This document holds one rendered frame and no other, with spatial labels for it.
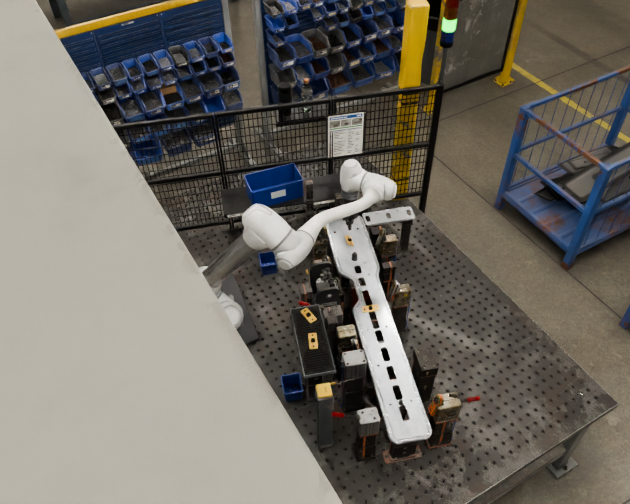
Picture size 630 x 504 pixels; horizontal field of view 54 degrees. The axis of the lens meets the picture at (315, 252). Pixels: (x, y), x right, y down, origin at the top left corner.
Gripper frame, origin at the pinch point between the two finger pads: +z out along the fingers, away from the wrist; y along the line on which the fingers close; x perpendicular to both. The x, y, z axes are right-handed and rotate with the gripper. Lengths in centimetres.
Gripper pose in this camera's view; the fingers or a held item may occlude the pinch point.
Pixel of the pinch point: (349, 223)
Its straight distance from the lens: 330.0
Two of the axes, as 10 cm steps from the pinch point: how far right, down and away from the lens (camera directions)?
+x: -1.9, -7.2, 6.7
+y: 9.8, -1.6, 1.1
